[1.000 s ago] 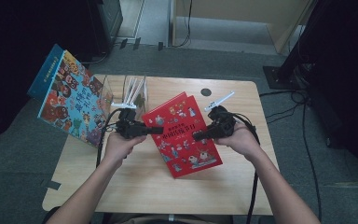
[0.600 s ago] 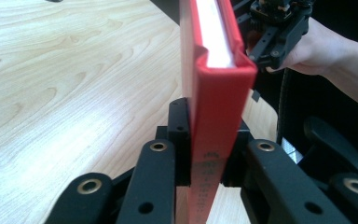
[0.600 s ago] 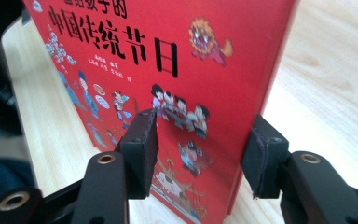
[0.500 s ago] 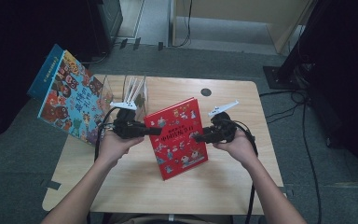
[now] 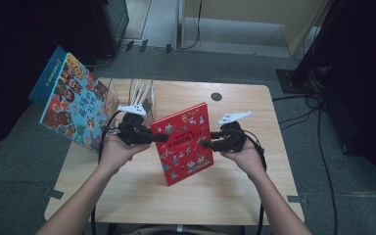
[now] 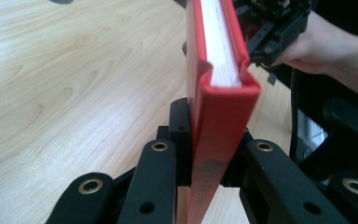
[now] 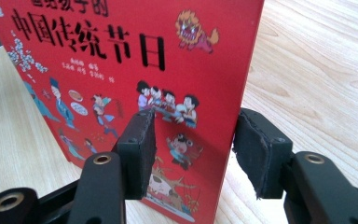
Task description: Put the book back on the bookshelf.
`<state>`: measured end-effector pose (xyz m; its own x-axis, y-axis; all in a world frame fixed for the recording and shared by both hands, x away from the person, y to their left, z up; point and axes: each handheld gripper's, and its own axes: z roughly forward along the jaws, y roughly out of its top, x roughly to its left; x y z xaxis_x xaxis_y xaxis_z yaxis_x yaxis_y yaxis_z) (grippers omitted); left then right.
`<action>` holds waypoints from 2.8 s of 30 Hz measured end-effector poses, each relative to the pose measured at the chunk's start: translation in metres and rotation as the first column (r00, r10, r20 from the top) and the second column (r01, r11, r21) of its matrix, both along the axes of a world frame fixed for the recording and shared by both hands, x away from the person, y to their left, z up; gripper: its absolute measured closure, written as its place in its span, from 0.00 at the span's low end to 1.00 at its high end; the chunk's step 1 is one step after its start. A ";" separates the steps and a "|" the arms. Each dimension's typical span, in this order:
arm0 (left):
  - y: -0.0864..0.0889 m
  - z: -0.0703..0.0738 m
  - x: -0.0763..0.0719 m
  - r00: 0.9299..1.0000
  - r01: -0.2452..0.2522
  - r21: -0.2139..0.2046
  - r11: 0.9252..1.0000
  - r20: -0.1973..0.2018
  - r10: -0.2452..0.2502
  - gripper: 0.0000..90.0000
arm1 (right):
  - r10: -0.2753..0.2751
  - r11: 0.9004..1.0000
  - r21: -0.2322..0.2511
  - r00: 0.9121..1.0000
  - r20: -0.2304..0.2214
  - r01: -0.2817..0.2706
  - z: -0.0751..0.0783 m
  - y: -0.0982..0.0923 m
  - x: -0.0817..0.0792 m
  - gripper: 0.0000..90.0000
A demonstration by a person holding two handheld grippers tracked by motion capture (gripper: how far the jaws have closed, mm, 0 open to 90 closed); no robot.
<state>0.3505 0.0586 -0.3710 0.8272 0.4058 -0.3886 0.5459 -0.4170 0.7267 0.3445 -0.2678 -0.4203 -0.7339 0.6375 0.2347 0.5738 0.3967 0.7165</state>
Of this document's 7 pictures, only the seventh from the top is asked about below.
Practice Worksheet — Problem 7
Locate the red picture book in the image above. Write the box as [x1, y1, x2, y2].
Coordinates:
[0, 0, 266, 224]

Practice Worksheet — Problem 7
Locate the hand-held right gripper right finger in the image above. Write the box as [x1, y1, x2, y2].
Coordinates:
[231, 107, 295, 200]

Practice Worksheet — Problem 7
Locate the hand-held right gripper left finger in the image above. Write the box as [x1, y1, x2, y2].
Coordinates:
[111, 108, 158, 201]

